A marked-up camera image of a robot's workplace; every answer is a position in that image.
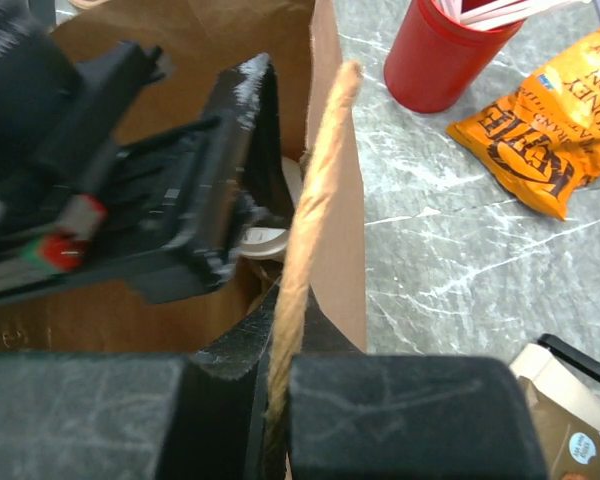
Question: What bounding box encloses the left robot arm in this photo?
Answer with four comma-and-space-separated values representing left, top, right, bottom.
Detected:
0, 1, 295, 303

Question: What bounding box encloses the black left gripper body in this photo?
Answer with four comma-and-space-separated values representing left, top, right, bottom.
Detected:
0, 39, 240, 303

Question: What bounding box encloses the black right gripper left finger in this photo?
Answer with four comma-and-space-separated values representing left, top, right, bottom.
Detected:
0, 288, 278, 479

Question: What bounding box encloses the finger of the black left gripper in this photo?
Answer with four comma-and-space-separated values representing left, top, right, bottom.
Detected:
202, 52, 294, 225

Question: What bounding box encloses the brown snack bag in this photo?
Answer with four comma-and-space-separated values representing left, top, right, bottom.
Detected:
518, 377, 600, 480

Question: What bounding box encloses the white plastic cup lid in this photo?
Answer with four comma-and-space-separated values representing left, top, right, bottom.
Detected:
239, 154, 306, 262

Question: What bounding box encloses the white paper-wrapped straw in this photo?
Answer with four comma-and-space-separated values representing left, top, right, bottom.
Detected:
433, 0, 577, 31

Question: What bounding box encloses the cream two-tier display shelf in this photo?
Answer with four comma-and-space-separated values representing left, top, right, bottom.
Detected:
510, 333, 600, 431

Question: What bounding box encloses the orange chip bag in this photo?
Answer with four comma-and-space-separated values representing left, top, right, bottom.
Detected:
447, 29, 600, 220

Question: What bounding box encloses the red plastic cup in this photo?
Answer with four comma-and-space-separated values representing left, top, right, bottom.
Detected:
383, 0, 523, 113

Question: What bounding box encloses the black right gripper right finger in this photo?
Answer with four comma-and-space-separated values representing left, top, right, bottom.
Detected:
289, 298, 548, 479

